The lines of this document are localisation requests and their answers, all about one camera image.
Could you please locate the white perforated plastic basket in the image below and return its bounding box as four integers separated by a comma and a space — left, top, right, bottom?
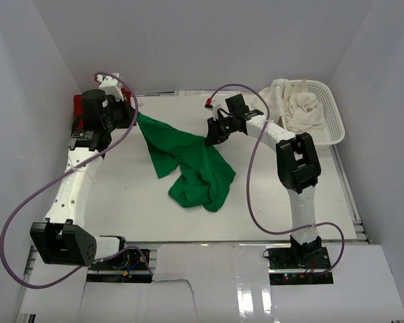
306, 80, 345, 150

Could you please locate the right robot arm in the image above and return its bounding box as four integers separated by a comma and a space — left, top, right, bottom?
205, 94, 322, 268

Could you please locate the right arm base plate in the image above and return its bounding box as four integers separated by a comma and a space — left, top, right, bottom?
262, 247, 334, 286

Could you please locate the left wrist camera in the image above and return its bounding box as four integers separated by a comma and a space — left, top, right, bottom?
94, 74, 125, 102

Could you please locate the paper label strip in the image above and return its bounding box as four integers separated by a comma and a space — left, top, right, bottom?
174, 90, 213, 96

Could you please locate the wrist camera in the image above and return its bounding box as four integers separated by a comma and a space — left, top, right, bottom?
205, 98, 222, 120
94, 74, 125, 102

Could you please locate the cream white t shirt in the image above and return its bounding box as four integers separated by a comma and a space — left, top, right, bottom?
259, 79, 325, 133

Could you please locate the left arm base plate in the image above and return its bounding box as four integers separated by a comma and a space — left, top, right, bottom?
86, 249, 152, 283

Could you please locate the green t shirt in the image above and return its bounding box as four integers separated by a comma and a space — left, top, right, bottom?
137, 114, 236, 212

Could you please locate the folded red t shirt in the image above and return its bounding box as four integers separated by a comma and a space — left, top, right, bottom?
72, 94, 83, 130

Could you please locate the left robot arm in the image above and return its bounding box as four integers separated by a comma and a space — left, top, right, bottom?
30, 89, 135, 268

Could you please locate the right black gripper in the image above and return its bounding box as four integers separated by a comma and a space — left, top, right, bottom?
205, 114, 236, 146

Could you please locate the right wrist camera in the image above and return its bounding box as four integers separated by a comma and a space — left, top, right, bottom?
205, 98, 222, 120

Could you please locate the white paper front cover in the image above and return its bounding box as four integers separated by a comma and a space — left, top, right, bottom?
20, 244, 404, 322

